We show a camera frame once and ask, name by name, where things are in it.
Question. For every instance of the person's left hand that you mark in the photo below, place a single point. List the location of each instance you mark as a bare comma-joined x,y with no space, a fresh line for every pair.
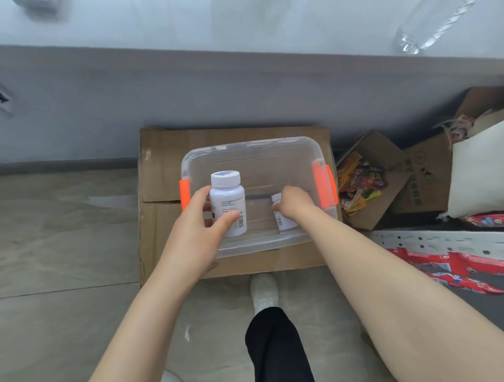
193,240

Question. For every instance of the person's right hand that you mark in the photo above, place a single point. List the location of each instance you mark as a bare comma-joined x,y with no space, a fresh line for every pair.
297,202

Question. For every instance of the clear bin orange handles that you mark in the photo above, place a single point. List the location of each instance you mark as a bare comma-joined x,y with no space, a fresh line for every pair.
267,165

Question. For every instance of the person's right forearm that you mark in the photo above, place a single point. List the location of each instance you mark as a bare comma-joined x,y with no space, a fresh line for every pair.
401,303

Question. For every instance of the person's left forearm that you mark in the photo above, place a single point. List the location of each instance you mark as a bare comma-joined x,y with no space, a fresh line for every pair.
149,330

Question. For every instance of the closed brown cardboard box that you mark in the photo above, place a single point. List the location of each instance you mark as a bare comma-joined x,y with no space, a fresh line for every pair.
157,236

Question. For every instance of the person's right white shoe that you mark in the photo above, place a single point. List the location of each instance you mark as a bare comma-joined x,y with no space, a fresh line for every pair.
264,293

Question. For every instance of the open brown cardboard box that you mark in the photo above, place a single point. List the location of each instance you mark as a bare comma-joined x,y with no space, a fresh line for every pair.
386,149

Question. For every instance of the torn brown cardboard box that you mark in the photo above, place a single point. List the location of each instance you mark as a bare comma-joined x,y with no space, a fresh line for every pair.
425,177

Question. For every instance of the person's black trousers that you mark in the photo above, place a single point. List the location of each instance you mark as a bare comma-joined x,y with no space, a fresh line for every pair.
275,346

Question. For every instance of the clear water bottle blue label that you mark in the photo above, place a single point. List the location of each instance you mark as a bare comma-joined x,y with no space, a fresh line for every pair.
429,27

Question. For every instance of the pile of colourful snack packets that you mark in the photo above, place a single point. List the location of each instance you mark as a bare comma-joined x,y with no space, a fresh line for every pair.
360,185

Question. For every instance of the bunch of red snack strips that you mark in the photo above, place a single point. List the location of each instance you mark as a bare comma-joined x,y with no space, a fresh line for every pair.
445,263

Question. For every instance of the gray window sill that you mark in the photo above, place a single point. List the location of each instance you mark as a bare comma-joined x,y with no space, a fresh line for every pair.
236,23

